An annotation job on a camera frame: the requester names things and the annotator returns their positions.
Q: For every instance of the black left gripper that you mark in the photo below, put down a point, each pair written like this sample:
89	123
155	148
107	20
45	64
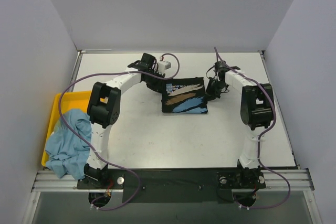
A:
155	85

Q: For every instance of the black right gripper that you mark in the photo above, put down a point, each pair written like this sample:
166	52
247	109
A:
212	91

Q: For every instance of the black t shirt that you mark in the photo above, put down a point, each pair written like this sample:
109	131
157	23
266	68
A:
186	95

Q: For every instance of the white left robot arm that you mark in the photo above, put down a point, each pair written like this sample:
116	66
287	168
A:
104	108

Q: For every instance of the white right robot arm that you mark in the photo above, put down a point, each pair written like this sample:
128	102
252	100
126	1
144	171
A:
257	114

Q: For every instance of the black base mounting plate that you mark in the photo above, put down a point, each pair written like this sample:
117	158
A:
180	185

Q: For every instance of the light blue t shirt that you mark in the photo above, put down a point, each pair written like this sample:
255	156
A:
67	152

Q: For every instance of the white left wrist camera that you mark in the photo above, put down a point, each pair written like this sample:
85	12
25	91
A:
163	65

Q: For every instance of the aluminium front rail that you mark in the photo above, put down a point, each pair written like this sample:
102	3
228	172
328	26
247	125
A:
299	180

